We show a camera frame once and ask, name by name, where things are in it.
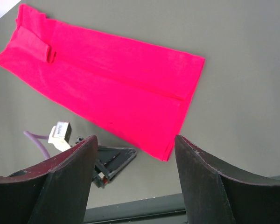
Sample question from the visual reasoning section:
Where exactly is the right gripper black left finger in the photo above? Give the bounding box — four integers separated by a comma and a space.
0, 136, 98, 224

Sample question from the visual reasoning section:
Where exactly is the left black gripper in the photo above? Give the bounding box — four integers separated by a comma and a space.
76, 136, 138, 189

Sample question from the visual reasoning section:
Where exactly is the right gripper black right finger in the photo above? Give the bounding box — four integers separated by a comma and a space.
175, 135, 280, 224

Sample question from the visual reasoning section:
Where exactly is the red t shirt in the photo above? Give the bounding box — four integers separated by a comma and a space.
0, 4, 205, 161

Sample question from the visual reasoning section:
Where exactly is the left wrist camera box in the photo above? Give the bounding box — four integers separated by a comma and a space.
48, 121, 72, 152

